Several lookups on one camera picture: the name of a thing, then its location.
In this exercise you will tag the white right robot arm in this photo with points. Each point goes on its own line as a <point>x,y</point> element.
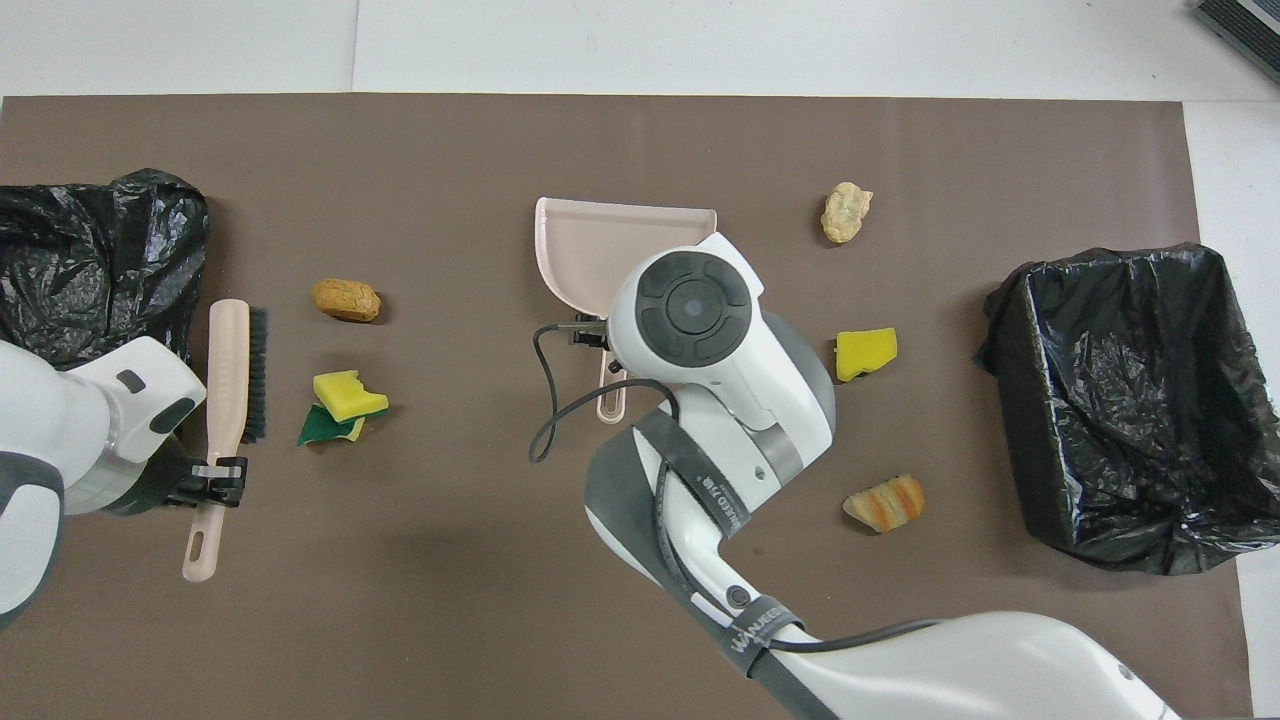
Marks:
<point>720,400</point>

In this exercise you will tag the open bin with black liner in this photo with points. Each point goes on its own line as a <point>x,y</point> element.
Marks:
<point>1130,400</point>

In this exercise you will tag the notched yellow sponge chunk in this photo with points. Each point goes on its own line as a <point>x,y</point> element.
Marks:
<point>348,395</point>

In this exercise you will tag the beige hand brush black bristles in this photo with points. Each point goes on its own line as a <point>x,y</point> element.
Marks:
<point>228,380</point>

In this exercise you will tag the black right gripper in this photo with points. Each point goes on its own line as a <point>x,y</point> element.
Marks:
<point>592,333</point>

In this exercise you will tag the bin wrapped in black bag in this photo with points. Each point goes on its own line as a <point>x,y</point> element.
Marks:
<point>100,260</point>

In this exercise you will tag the brown table mat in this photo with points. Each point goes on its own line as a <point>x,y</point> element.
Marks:
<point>500,150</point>

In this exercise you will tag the beige plastic dustpan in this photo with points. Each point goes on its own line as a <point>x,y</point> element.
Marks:
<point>580,250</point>

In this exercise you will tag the green-backed sponge scrap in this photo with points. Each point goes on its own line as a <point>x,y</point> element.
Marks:
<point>320,430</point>

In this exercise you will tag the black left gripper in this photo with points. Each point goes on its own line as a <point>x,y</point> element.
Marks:
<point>182,485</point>

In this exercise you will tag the brown bread roll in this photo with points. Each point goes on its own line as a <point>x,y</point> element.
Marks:
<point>345,299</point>

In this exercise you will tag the grey ribbed device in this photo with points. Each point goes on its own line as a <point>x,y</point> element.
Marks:
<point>1245,25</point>

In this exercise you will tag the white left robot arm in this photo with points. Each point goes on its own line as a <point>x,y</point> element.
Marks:
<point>60,420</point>

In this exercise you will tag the plain yellow sponge piece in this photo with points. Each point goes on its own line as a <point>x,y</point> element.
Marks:
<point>868,354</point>

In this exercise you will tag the pale bread chunk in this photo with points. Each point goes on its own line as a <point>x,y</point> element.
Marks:
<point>846,212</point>

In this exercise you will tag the striped croissant piece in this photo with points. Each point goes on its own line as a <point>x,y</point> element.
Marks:
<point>885,503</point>

